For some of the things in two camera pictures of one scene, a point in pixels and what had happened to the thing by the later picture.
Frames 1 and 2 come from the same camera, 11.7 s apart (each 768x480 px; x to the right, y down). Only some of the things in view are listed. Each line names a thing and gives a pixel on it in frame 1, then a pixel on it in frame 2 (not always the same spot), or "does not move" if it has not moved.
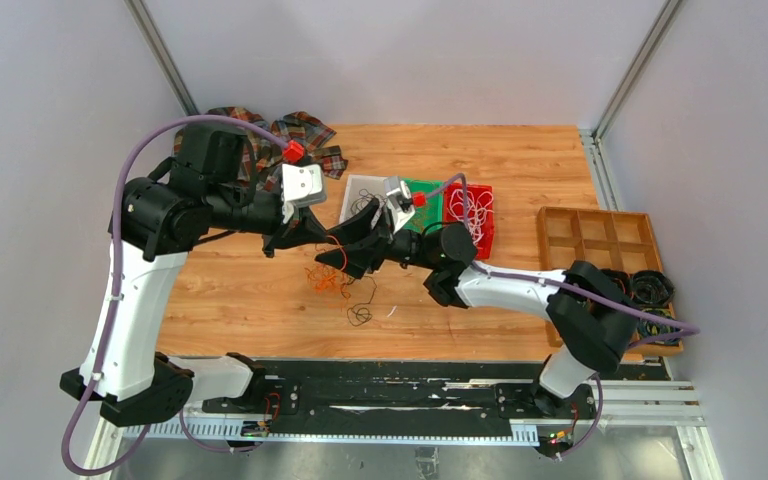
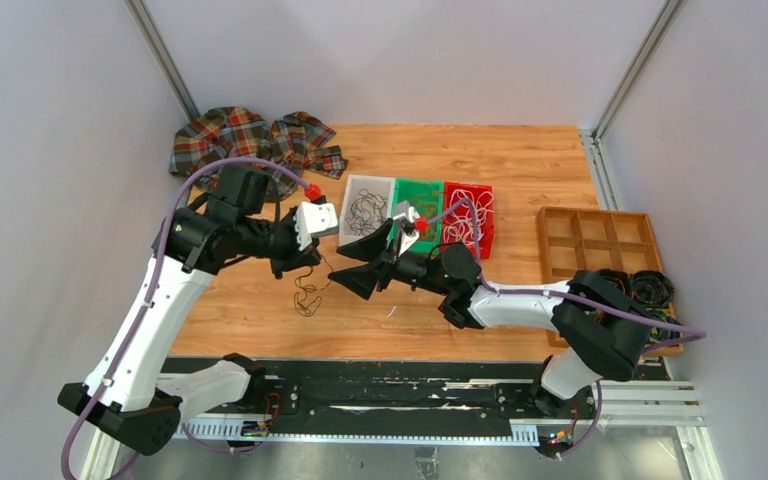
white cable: x=466 y=208 does not move
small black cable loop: x=360 y=313 to x=301 y=306
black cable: x=366 y=197 does not move
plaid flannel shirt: x=263 y=163 does not move
